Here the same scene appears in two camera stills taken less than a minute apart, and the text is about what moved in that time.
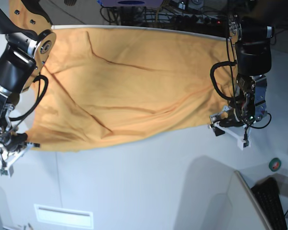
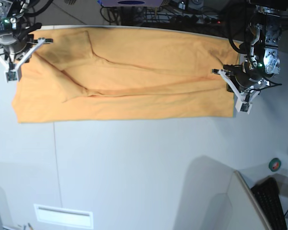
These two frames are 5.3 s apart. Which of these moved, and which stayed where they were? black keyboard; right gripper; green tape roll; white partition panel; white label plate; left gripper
Moved: left gripper; right gripper
Stayed: white label plate; white partition panel; black keyboard; green tape roll
